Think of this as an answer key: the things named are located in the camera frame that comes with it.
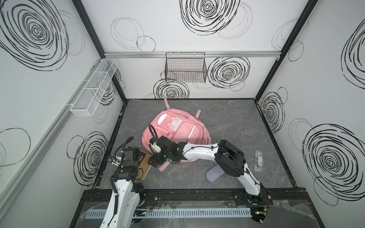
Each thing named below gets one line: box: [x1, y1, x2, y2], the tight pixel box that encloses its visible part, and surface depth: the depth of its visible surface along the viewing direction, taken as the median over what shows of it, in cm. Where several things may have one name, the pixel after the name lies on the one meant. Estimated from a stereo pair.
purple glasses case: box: [205, 164, 226, 183], surface depth 80 cm
